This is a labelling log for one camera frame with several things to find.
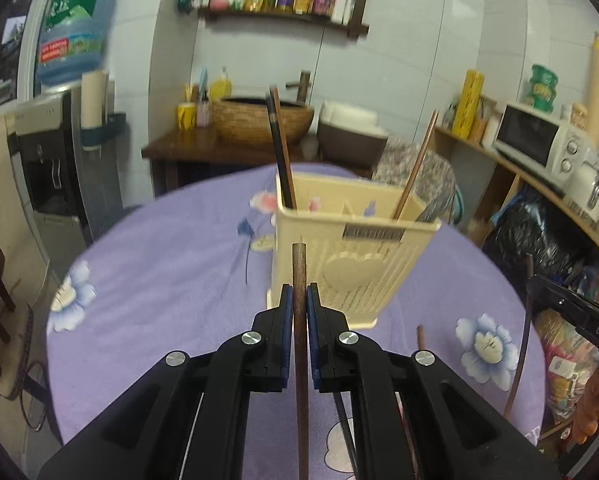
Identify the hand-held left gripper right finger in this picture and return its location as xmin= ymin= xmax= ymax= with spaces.
xmin=306 ymin=283 xmax=563 ymax=480

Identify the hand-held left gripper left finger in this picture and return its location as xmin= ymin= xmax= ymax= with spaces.
xmin=38 ymin=284 xmax=296 ymax=480

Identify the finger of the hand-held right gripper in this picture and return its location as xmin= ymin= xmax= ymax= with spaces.
xmin=525 ymin=274 xmax=593 ymax=326

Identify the cream plastic utensil holder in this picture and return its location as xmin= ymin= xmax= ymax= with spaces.
xmin=265 ymin=171 xmax=443 ymax=331

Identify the person's right hand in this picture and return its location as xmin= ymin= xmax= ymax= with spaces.
xmin=572 ymin=360 xmax=599 ymax=443

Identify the colourful snack bag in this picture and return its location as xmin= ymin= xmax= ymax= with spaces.
xmin=534 ymin=307 xmax=599 ymax=421

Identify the black plastic bag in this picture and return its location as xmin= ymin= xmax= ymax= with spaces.
xmin=482 ymin=195 xmax=587 ymax=286

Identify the purple floral tablecloth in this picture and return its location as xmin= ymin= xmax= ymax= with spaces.
xmin=46 ymin=162 xmax=550 ymax=480

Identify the white electric kettle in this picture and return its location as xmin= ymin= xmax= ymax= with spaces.
xmin=562 ymin=147 xmax=599 ymax=216

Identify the wooden shelf unit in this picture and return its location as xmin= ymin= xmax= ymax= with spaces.
xmin=434 ymin=125 xmax=599 ymax=271

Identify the white microwave oven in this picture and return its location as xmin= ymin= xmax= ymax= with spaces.
xmin=493 ymin=102 xmax=593 ymax=196

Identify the floral cloth covered chair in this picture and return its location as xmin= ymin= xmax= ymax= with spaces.
xmin=372 ymin=135 xmax=457 ymax=226

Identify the white and brown rice cooker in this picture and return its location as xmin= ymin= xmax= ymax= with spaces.
xmin=317 ymin=100 xmax=390 ymax=171

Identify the dark wooden vanity counter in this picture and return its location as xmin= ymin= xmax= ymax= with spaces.
xmin=142 ymin=127 xmax=375 ymax=198

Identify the woven pattern wash basin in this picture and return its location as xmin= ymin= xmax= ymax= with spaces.
xmin=212 ymin=96 xmax=316 ymax=147

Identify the tall yellow box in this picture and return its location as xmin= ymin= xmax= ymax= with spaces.
xmin=452 ymin=69 xmax=486 ymax=138

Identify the yellow toothbrush cup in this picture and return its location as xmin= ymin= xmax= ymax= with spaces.
xmin=176 ymin=101 xmax=197 ymax=132

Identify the bronze faucet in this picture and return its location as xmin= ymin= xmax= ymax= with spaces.
xmin=285 ymin=71 xmax=313 ymax=106

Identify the yellow soap dispenser bottle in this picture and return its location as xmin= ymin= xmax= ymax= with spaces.
xmin=208 ymin=66 xmax=232 ymax=101

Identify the blue cup holder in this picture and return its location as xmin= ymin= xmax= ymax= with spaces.
xmin=82 ymin=112 xmax=128 ymax=147

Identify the grey water dispenser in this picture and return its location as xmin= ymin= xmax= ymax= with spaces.
xmin=6 ymin=87 xmax=125 ymax=256

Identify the stack of paper cups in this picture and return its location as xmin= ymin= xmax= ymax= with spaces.
xmin=80 ymin=71 xmax=111 ymax=131

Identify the blue water bottle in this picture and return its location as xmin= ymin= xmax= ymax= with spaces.
xmin=35 ymin=0 xmax=117 ymax=87

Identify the sliding window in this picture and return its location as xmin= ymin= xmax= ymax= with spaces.
xmin=0 ymin=0 xmax=55 ymax=116

